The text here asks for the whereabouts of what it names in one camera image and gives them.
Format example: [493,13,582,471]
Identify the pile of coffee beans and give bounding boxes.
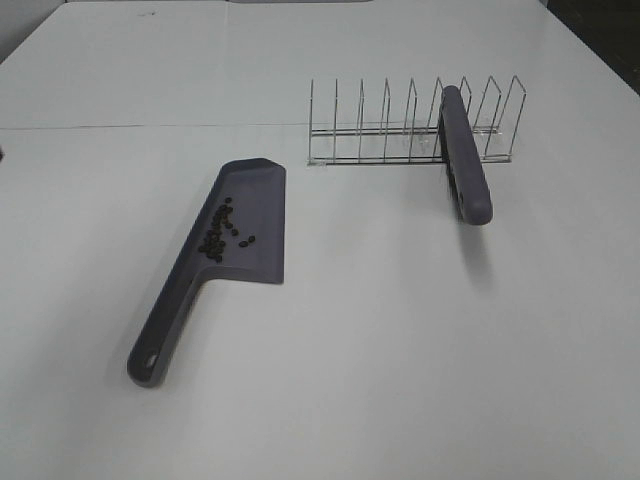
[197,196,256,263]

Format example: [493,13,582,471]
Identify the grey plastic dustpan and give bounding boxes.
[126,158,286,388]

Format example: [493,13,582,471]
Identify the grey hand brush black bristles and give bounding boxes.
[438,85,493,226]

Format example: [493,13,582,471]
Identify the metal wire dish rack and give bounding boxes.
[306,76,528,166]

